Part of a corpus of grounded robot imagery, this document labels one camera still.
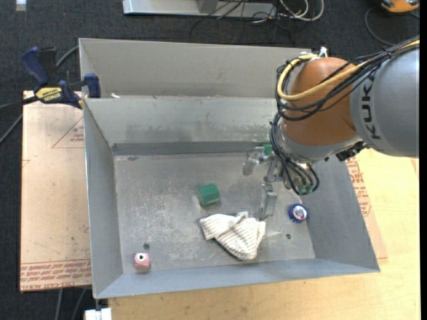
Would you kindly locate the pink cube with black mark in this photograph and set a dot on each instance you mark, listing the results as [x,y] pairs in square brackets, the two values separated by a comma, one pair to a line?
[141,262]

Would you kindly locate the white knitted cloth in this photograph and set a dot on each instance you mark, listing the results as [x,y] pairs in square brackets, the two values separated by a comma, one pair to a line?
[238,235]

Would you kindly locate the blue round toy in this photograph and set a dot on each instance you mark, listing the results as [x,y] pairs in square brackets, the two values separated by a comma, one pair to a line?
[298,213]

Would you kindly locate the green cylinder block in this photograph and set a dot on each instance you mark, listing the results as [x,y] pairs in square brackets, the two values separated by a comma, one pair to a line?
[208,194]

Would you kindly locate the grey metal bin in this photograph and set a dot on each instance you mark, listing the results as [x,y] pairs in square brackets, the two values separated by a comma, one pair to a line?
[173,185]

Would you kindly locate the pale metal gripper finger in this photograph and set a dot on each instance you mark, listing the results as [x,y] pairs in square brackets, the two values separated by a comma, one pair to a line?
[249,165]
[268,202]

